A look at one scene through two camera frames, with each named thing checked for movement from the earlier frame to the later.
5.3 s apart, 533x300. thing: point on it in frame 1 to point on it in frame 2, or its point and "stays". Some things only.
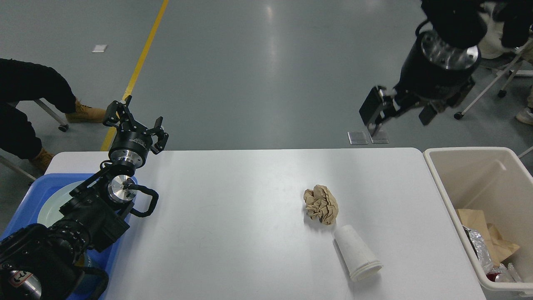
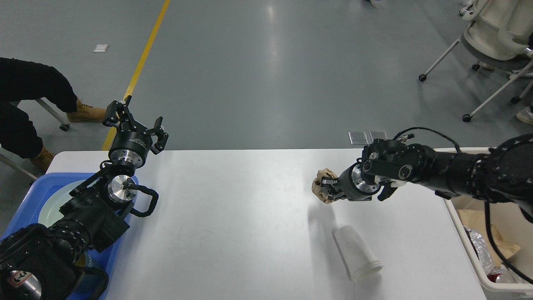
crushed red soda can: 491,276 stays
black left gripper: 130,149 stays
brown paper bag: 500,249 stays
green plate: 49,213 stays
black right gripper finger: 371,106 to 328,181
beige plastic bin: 499,181 stays
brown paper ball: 321,204 to 320,192
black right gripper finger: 427,114 to 333,196
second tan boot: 39,163 stays
